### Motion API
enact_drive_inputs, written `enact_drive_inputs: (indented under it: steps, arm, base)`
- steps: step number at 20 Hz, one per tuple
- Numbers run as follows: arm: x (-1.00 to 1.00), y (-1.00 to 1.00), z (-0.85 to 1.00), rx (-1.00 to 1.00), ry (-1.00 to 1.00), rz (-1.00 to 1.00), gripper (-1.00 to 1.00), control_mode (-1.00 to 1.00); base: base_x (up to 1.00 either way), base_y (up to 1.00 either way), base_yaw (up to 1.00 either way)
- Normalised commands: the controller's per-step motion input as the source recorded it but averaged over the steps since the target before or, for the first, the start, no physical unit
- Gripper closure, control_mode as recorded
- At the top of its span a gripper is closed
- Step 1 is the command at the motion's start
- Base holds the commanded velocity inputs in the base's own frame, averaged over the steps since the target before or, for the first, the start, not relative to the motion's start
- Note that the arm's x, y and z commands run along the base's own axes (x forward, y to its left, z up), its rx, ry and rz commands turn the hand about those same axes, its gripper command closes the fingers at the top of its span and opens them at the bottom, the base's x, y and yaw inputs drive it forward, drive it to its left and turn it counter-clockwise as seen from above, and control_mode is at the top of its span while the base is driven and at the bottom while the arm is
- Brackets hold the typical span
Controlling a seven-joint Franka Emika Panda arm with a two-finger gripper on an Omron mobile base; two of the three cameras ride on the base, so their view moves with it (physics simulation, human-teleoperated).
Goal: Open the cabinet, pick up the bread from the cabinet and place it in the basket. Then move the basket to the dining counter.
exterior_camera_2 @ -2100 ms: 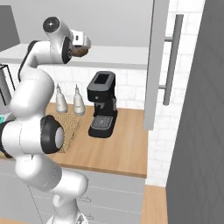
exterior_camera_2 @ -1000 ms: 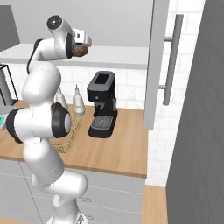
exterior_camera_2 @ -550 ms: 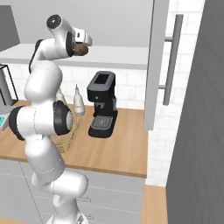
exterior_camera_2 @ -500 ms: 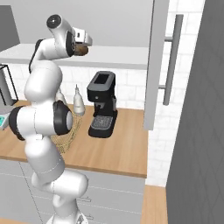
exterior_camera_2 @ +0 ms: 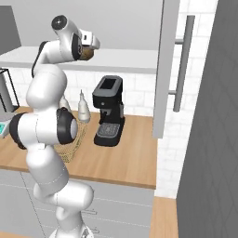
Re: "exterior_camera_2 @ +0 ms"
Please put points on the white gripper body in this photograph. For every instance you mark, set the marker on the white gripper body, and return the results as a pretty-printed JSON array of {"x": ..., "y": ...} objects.
[{"x": 94, "y": 42}]

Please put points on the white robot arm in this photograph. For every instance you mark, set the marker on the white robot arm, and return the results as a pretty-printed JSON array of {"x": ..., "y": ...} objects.
[{"x": 46, "y": 127}]

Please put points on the brown bread loaf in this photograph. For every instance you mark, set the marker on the brown bread loaf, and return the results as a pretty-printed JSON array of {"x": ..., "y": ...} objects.
[{"x": 87, "y": 54}]

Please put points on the dark grey cabinet door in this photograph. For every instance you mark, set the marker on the dark grey cabinet door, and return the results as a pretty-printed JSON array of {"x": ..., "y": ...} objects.
[{"x": 8, "y": 31}]

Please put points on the grey tall cabinet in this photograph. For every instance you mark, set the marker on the grey tall cabinet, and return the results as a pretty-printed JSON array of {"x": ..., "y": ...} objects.
[{"x": 210, "y": 124}]

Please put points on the black coffee machine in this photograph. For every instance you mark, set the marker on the black coffee machine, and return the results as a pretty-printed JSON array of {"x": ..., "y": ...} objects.
[{"x": 109, "y": 102}]

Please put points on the white squeeze bottle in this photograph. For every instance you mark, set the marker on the white squeeze bottle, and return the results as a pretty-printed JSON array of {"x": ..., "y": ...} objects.
[{"x": 83, "y": 110}]

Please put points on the grey drawer front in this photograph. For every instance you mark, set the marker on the grey drawer front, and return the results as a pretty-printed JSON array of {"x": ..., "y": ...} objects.
[
  {"x": 124, "y": 193},
  {"x": 124, "y": 212},
  {"x": 124, "y": 230}
]

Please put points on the grey base cupboard door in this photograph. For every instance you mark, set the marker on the grey base cupboard door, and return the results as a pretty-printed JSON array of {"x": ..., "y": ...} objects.
[{"x": 12, "y": 201}]

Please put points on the grey wall cabinet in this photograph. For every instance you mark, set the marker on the grey wall cabinet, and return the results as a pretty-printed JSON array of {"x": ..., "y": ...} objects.
[{"x": 124, "y": 37}]

